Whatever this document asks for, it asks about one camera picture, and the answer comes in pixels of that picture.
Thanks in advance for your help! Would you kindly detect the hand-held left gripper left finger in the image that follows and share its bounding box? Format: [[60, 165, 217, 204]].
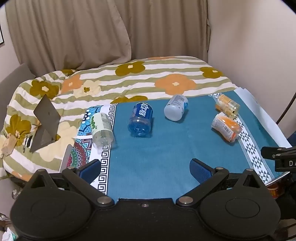
[[28, 159, 115, 210]]

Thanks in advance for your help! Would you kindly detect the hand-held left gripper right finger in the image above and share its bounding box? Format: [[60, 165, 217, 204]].
[[176, 158, 265, 208]]

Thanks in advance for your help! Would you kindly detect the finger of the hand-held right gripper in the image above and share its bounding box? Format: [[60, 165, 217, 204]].
[[261, 146, 296, 161]]

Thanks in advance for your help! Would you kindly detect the clear cup with green label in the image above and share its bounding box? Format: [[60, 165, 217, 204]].
[[91, 113, 116, 148]]

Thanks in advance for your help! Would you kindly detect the orange label plastic cup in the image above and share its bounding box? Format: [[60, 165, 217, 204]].
[[211, 113, 243, 142]]

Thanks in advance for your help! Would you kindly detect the yellow orange ribbed cup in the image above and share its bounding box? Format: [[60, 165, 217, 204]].
[[215, 94, 241, 119]]

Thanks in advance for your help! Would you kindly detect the white grey plastic cup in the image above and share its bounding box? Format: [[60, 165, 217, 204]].
[[164, 94, 189, 121]]

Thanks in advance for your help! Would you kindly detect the blue plastic cup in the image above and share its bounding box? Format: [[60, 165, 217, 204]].
[[128, 102, 154, 138]]

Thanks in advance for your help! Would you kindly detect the silver metal plate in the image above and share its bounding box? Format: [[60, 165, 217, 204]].
[[59, 144, 73, 173]]

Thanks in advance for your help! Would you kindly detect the orange container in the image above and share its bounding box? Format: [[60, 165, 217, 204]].
[[268, 183, 285, 200]]

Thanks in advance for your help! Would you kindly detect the teal patterned mat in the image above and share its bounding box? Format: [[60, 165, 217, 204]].
[[67, 91, 287, 200]]

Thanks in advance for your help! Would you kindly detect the white sheet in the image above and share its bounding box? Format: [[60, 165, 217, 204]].
[[235, 87, 293, 149]]

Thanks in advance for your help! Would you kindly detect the grey folding stand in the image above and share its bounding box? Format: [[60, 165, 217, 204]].
[[30, 95, 62, 153]]

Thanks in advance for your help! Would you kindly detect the wooden tag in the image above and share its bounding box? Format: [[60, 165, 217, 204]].
[[1, 134, 18, 156]]

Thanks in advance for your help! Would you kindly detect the striped floral blanket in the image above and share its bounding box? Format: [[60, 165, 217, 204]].
[[0, 55, 240, 180]]

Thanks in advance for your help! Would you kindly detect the grey cushion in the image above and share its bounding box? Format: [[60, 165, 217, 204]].
[[0, 63, 36, 93]]

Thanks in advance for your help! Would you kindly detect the beige curtain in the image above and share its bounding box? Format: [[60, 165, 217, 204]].
[[5, 0, 212, 77]]

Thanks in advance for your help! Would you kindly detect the dark cable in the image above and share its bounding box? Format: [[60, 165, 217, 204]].
[[275, 91, 296, 124]]

